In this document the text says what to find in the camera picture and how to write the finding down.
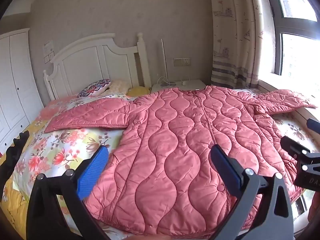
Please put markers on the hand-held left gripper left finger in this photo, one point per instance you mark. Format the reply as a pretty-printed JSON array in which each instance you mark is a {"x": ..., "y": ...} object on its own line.
[{"x": 93, "y": 170}]

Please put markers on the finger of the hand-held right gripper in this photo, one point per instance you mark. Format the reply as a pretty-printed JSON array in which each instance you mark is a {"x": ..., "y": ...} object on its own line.
[
  {"x": 297, "y": 148},
  {"x": 313, "y": 125}
]

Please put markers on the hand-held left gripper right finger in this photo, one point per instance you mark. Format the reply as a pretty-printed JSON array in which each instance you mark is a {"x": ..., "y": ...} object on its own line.
[{"x": 226, "y": 167}]

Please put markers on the pink quilted coat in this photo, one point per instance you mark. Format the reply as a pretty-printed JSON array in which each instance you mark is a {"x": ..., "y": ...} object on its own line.
[{"x": 180, "y": 140}]

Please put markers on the floral bed sheet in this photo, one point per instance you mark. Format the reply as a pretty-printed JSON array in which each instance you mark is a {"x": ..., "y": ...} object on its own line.
[{"x": 62, "y": 150}]

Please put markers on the black cloth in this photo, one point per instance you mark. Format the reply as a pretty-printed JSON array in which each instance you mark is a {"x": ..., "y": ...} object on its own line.
[{"x": 12, "y": 160}]

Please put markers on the round patterned cushion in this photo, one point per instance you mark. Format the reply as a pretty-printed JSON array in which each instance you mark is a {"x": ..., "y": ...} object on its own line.
[{"x": 96, "y": 87}]

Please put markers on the dark framed window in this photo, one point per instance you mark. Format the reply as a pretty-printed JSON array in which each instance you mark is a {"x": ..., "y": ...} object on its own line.
[{"x": 295, "y": 42}]

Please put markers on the cream checked pillow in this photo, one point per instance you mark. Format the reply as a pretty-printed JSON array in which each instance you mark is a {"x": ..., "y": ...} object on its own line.
[{"x": 120, "y": 86}]

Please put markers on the yellow pillow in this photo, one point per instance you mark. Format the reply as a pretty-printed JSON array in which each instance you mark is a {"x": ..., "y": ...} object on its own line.
[{"x": 138, "y": 91}]

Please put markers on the white nightstand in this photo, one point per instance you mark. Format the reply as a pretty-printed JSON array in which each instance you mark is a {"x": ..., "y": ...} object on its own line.
[{"x": 175, "y": 86}]

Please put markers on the white wooden headboard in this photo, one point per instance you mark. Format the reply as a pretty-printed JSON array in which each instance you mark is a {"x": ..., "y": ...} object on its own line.
[{"x": 82, "y": 60}]

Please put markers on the white wardrobe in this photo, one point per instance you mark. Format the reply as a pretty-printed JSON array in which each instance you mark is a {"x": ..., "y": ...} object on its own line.
[{"x": 17, "y": 80}]

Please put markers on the printed striped curtain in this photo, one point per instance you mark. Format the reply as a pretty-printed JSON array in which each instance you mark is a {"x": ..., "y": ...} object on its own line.
[{"x": 232, "y": 35}]

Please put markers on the wall socket panel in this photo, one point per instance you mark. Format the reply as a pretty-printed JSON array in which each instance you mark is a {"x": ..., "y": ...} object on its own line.
[{"x": 182, "y": 61}]

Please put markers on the paper note on wall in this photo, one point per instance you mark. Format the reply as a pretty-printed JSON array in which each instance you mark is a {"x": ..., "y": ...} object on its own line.
[{"x": 48, "y": 47}]

